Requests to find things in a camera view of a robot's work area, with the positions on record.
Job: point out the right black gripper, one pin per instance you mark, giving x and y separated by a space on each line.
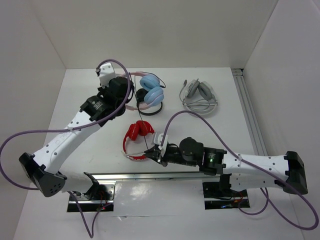
156 155

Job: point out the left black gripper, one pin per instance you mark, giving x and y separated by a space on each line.
102 90

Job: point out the pink blue cat-ear headphones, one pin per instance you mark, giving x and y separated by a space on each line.
148 81

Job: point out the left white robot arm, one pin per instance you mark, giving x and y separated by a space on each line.
43 166

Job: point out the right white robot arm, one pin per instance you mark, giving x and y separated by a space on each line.
237 172

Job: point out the black small headphones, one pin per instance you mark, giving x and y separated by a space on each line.
152 110

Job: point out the red headphones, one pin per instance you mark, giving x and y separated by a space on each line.
134 136

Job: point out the white grey headphones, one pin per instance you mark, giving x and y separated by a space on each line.
198 97

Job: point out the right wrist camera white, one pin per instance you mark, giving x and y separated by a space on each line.
160 141

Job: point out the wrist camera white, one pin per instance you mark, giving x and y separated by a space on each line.
160 141
106 73

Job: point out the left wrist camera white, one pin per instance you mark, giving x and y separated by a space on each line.
106 73

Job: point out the aluminium rail front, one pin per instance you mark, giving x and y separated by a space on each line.
156 176

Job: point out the aluminium rail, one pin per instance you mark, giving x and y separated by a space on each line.
249 113
156 176

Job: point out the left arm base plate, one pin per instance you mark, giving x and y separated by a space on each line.
102 200

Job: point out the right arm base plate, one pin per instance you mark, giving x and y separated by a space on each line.
215 198

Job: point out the aluminium rail right side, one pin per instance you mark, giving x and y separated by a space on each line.
249 113

